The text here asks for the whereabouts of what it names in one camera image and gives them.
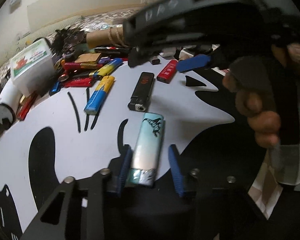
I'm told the teal white lighter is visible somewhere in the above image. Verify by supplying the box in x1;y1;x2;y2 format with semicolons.
127;113;164;187

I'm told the blue yellow lighter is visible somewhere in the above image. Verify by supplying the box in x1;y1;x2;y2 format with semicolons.
84;75;115;115

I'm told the black lighter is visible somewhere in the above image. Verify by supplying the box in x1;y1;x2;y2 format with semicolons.
128;72;154;112

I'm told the person right hand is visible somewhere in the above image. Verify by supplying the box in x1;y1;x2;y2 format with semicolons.
222;64;281;148

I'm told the small red lighter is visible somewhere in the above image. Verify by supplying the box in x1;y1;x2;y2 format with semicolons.
156;60;178;83

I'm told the cardboard tube with twine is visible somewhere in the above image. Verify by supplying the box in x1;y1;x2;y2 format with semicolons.
86;27;129;49

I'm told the red lighter by speaker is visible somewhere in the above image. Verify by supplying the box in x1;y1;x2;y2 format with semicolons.
17;92;38;121

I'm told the white cylindrical speaker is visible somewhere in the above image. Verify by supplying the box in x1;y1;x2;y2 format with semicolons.
0;79;23;130

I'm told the clear plastic storage box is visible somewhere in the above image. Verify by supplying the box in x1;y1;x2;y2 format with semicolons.
9;38;55;97

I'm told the checkered bed sheet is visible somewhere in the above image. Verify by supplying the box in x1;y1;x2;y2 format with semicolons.
0;7;139;87

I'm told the green bolster pillow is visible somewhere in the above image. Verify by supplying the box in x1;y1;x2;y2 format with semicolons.
13;15;83;47

